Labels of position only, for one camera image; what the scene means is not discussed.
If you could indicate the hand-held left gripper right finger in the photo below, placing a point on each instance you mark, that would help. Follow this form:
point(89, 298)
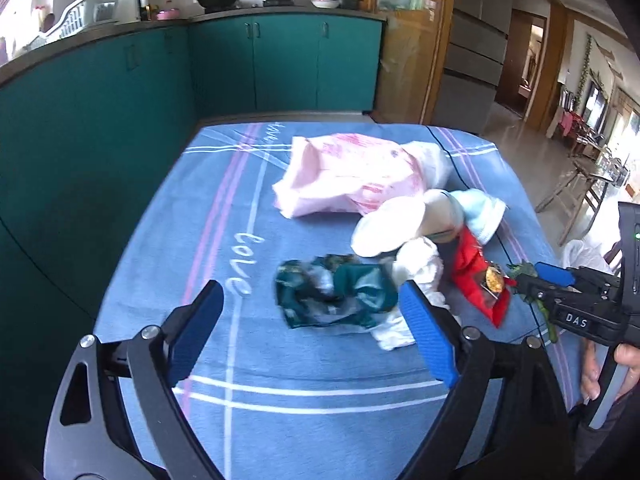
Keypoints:
point(429, 335)

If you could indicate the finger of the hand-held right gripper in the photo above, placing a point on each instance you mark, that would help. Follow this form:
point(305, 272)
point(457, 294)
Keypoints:
point(532, 287)
point(552, 273)

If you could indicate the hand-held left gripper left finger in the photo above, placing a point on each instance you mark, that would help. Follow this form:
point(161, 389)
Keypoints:
point(196, 335)

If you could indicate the dark green scrap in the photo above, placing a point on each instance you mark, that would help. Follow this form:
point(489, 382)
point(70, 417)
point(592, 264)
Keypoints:
point(524, 269)

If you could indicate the red snack wrapper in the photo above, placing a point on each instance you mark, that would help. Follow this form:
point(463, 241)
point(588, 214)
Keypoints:
point(472, 272)

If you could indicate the person's right hand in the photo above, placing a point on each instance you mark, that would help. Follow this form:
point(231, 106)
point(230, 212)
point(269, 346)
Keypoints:
point(591, 372)

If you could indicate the crumpled white tissue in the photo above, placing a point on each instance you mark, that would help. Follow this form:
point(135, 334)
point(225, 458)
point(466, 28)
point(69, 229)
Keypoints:
point(417, 262)

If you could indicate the light blue white cloth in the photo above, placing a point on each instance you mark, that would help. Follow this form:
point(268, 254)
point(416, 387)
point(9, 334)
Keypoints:
point(482, 215)

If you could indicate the green snack wrapper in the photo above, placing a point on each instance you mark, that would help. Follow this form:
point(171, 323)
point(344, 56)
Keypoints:
point(350, 290)

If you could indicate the blue printed blanket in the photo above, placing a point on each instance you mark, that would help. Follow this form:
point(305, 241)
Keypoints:
point(280, 390)

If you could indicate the paper cup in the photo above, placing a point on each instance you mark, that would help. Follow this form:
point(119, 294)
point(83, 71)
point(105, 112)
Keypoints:
point(387, 227)

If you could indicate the person's dark clothing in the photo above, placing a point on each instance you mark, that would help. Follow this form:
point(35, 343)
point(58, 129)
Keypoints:
point(607, 455)

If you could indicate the pink plastic bag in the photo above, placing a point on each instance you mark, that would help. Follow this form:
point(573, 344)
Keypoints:
point(340, 175)

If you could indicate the green side cabinet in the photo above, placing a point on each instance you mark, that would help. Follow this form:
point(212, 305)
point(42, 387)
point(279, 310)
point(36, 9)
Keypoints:
point(75, 170)

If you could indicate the grey refrigerator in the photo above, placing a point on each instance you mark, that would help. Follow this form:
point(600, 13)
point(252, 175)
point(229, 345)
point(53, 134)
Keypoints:
point(475, 45)

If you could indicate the wooden door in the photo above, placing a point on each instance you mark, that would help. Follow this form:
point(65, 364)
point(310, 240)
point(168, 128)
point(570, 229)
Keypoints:
point(410, 55)

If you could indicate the pink container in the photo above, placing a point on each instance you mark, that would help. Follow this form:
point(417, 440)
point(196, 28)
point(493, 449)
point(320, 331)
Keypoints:
point(168, 13)

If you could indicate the dark lidded pot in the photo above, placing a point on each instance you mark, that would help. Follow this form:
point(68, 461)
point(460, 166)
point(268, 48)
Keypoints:
point(351, 1)

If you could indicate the white dish rack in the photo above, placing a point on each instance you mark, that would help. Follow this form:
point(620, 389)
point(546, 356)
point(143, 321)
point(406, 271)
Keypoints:
point(80, 15)

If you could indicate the white bowl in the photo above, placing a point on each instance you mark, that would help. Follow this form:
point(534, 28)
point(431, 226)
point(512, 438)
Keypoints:
point(326, 3)

